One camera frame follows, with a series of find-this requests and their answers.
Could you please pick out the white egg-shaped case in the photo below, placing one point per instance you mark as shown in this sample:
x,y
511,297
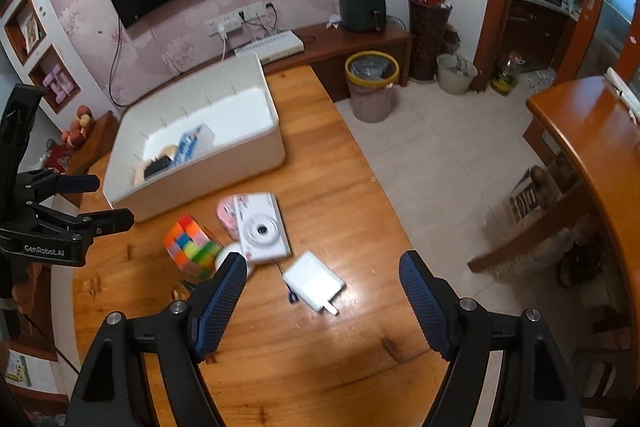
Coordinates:
x,y
225,257

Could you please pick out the printed cardboard box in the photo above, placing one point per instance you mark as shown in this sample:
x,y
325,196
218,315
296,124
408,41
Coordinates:
x,y
525,202

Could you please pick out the white wall charger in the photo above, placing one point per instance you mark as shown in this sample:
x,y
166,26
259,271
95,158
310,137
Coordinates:
x,y
312,279

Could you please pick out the pink dumbbell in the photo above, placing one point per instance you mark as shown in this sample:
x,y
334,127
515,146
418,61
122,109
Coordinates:
x,y
64,79
52,86

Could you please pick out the pink trash bin yellow rim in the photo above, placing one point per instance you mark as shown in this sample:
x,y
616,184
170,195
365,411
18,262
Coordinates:
x,y
370,102

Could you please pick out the white plastic storage bin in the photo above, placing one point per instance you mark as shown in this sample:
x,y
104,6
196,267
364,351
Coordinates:
x,y
240,147

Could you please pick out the small black key fob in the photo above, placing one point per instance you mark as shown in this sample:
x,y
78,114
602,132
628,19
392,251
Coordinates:
x,y
292,297

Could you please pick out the pink round box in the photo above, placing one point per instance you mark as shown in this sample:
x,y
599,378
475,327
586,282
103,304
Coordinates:
x,y
226,217

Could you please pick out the pile of artificial fruit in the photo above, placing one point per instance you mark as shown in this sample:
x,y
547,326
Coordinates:
x,y
80,124

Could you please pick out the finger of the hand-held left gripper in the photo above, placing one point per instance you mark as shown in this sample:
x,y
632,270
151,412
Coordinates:
x,y
82,183
112,219

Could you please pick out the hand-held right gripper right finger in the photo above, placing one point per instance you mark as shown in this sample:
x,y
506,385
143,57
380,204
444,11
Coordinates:
x,y
427,307

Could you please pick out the red tissue box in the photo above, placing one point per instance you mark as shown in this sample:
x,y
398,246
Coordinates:
x,y
57,157

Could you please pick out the blue card packet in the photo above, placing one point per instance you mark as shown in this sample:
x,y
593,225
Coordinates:
x,y
187,149

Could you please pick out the wooden side cabinet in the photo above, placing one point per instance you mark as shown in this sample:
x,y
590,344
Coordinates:
x,y
95,142

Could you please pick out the tall brown container red lid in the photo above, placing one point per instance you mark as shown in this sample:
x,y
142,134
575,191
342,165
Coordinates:
x,y
427,42

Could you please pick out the dark green air fryer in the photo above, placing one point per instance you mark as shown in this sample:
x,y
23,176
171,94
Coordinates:
x,y
360,7

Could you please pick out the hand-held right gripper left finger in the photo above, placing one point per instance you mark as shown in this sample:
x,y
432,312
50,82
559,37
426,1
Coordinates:
x,y
220,307

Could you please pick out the white compact camera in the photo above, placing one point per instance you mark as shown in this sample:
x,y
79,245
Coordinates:
x,y
260,229

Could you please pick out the small white figurine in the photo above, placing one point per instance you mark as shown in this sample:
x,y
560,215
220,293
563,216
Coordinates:
x,y
333,23

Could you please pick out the white set-top box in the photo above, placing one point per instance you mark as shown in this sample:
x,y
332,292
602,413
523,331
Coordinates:
x,y
275,43

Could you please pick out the white wall power strip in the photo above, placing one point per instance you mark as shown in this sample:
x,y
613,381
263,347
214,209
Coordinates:
x,y
225,24

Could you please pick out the round wooden dining table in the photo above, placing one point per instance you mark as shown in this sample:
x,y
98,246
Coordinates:
x,y
590,132

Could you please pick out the wooden television console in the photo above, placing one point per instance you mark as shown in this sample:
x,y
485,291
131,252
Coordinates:
x,y
350,44

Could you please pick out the black power adapter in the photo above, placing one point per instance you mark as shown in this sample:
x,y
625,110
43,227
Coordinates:
x,y
159,167

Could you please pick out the framed picture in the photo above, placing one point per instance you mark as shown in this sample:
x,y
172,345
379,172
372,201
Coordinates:
x,y
31,32

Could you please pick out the white plastic bucket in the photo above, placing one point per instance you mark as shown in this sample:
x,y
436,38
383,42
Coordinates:
x,y
452,82

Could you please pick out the colourful puzzle cube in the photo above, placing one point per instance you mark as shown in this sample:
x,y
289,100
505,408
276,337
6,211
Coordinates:
x,y
190,244

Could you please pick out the green gold round jar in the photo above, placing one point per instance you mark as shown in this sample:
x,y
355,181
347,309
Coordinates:
x,y
184,289

